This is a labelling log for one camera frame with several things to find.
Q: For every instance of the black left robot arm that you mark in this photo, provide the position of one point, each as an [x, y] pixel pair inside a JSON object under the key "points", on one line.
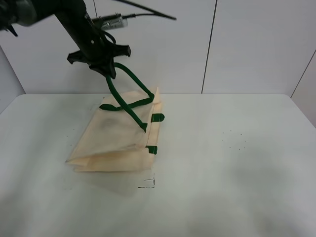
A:
{"points": [[71, 14]]}

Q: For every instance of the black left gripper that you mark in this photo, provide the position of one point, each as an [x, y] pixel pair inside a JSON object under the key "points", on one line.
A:
{"points": [[100, 56]]}

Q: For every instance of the grey wrist camera, left arm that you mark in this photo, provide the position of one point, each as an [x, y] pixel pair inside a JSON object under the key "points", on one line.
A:
{"points": [[110, 22]]}

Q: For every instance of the cream linen bag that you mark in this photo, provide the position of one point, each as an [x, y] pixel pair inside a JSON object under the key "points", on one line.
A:
{"points": [[122, 135]]}

